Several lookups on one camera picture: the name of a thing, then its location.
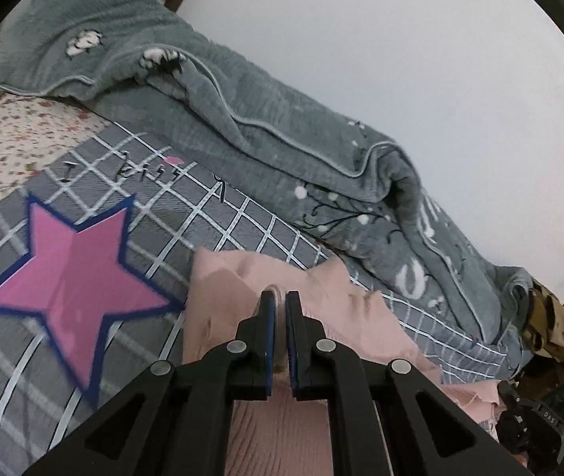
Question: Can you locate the grey checked star bedsheet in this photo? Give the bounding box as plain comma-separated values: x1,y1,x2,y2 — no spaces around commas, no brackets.
0,126,501,475

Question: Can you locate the olive brown garment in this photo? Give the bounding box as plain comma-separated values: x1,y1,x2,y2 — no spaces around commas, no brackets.
522,279,564,369

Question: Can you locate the floral white bedsheet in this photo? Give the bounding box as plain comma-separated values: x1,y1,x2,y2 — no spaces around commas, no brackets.
0,89,108,201

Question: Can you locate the grey-green floral blanket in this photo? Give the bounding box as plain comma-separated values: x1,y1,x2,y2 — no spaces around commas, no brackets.
0,0,531,382

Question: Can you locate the pink knitted sweater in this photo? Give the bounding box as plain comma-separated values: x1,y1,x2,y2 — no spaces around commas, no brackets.
174,250,519,475

